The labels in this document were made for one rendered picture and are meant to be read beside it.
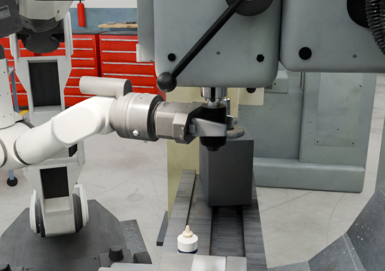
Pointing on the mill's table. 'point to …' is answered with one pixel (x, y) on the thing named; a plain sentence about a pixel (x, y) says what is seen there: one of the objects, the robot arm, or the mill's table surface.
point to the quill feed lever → (232, 0)
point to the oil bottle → (187, 242)
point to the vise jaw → (176, 262)
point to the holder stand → (228, 169)
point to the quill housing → (220, 54)
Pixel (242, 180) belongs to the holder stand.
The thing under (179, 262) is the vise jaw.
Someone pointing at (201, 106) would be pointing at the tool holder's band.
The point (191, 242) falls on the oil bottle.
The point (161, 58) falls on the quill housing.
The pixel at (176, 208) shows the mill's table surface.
